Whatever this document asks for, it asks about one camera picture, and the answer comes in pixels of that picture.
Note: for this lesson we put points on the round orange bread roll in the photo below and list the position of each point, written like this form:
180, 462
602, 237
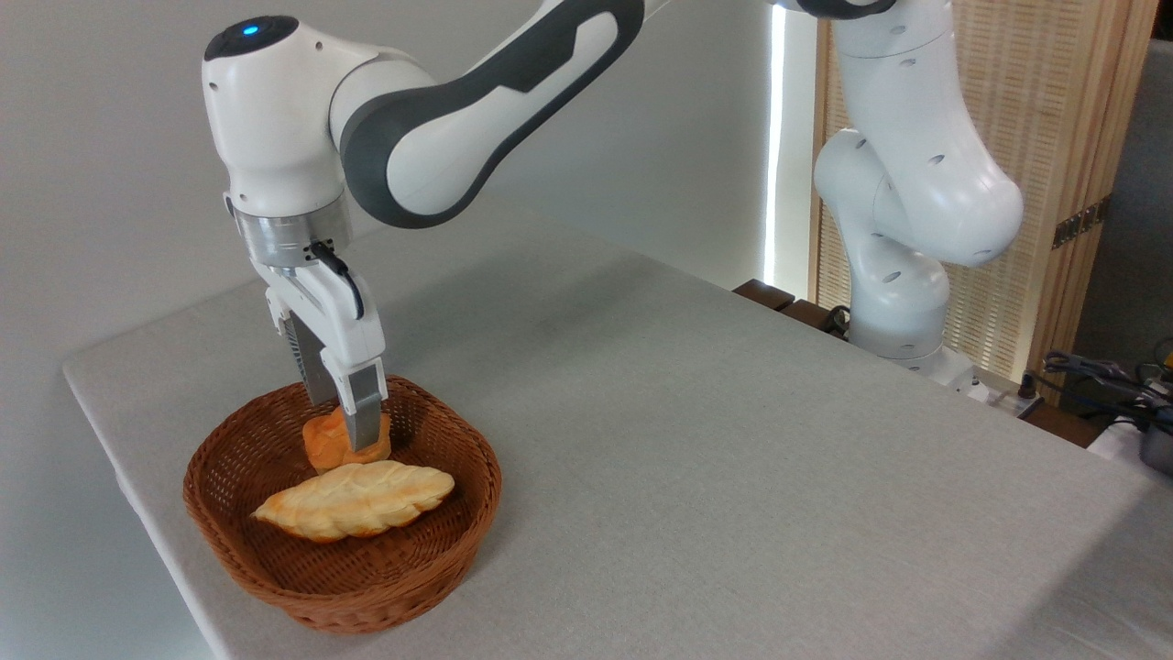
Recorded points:
325, 445

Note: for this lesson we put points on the brown wicker basket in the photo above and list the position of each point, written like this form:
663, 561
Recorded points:
367, 587

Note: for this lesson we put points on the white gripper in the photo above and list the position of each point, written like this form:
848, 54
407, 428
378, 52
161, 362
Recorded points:
334, 321

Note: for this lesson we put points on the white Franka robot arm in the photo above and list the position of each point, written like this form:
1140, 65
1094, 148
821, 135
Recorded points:
476, 119

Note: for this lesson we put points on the dark metal screen hinge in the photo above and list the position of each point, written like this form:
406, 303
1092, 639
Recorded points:
1081, 223

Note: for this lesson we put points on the wooden slatted folding screen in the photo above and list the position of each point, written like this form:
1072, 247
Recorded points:
1054, 110

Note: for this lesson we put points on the dark wooden board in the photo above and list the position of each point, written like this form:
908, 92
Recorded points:
765, 293

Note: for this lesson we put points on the long braided bread loaf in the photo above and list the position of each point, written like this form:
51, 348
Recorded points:
353, 501

